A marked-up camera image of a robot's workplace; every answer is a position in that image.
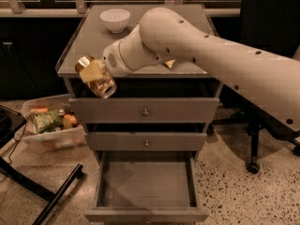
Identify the black stand frame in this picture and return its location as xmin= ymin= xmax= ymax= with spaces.
xmin=0 ymin=104 xmax=84 ymax=225

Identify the white bowl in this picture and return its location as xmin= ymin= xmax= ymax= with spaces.
xmin=99 ymin=8 xmax=130 ymax=33

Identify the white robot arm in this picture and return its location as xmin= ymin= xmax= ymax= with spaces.
xmin=80 ymin=7 xmax=300 ymax=132

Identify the grey drawer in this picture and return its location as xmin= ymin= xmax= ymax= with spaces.
xmin=85 ymin=151 xmax=209 ymax=225
xmin=86 ymin=124 xmax=207 ymax=151
xmin=68 ymin=78 xmax=221 ymax=125

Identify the orange fruit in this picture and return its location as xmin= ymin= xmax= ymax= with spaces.
xmin=64 ymin=114 xmax=78 ymax=127

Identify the grey top drawer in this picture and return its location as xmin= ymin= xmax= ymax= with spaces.
xmin=68 ymin=78 xmax=221 ymax=125

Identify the black cable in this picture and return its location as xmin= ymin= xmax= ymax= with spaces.
xmin=6 ymin=106 xmax=29 ymax=165

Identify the black office chair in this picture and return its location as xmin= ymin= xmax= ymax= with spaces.
xmin=213 ymin=0 xmax=300 ymax=173

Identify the brown yellow chip bag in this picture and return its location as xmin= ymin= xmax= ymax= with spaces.
xmin=164 ymin=60 xmax=175 ymax=69

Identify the grey bottom drawer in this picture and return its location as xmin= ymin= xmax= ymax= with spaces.
xmin=85 ymin=151 xmax=209 ymax=225

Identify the orange soda can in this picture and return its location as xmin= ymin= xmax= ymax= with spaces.
xmin=75 ymin=55 xmax=117 ymax=98

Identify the grey drawer cabinet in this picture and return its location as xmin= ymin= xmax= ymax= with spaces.
xmin=56 ymin=5 xmax=222 ymax=225

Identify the grey middle drawer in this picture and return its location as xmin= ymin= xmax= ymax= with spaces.
xmin=86 ymin=124 xmax=207 ymax=151

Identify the clear plastic storage bin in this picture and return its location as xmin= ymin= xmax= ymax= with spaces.
xmin=22 ymin=94 xmax=86 ymax=153

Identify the green snack bag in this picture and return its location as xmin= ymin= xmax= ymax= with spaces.
xmin=32 ymin=110 xmax=63 ymax=133

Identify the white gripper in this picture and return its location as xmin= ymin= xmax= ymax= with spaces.
xmin=80 ymin=41 xmax=129 ymax=83

